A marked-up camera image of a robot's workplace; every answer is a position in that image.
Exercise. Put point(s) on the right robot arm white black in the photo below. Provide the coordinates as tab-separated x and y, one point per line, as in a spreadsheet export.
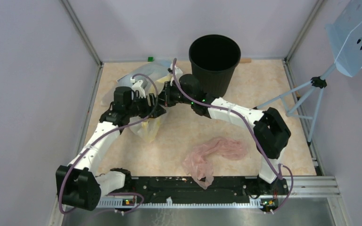
268	129

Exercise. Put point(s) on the black plastic trash bin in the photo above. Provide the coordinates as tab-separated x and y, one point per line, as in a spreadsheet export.
214	59

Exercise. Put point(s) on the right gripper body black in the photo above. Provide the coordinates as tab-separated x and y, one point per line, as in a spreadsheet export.
173	95

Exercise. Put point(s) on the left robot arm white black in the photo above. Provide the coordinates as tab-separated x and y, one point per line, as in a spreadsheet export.
78	183

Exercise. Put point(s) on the aluminium frame rail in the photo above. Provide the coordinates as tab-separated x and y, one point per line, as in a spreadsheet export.
81	31

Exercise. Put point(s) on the white toothed cable rail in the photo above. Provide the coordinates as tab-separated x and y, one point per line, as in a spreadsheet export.
119	203

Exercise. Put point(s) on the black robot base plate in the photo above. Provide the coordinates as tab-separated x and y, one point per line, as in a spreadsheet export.
223	190

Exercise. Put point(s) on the light blue tripod stand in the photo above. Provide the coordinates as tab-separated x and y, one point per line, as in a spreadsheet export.
318	82

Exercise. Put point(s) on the pink plastic trash bag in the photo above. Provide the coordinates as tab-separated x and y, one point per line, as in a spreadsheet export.
198	163

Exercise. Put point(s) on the small wooden block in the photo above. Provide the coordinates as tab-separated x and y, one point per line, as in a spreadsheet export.
245	60

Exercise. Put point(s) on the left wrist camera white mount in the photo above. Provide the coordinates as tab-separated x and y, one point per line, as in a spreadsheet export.
139	87

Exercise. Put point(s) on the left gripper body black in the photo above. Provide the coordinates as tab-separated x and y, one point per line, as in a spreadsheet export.
141	107

